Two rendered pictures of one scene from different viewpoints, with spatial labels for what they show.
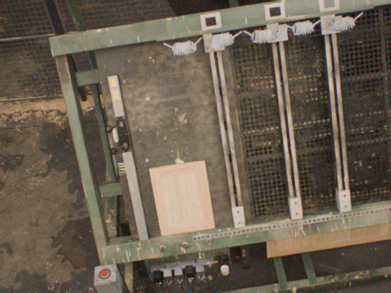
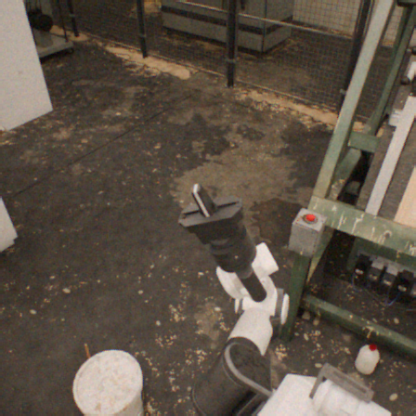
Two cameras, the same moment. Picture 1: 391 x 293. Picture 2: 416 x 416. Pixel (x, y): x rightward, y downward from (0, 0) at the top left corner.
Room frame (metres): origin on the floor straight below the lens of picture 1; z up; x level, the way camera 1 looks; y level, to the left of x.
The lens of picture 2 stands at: (0.21, 0.34, 2.16)
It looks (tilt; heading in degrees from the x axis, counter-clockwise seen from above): 41 degrees down; 29
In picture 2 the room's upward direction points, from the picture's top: straight up
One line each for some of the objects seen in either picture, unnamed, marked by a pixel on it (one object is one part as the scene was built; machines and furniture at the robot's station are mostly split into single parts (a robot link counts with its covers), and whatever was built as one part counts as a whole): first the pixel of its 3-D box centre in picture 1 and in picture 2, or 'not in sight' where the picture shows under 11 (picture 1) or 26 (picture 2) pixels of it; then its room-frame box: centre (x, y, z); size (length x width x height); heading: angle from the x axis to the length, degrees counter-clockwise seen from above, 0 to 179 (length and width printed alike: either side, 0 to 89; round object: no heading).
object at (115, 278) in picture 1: (109, 282); (306, 233); (1.61, 0.61, 0.84); 0.12 x 0.12 x 0.18; 88
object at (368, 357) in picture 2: not in sight; (368, 357); (1.65, 0.17, 0.10); 0.10 x 0.10 x 0.20
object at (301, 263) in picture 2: not in sight; (293, 296); (1.61, 0.61, 0.38); 0.06 x 0.06 x 0.75; 88
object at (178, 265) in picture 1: (189, 274); (402, 283); (1.67, 0.17, 0.69); 0.50 x 0.14 x 0.24; 88
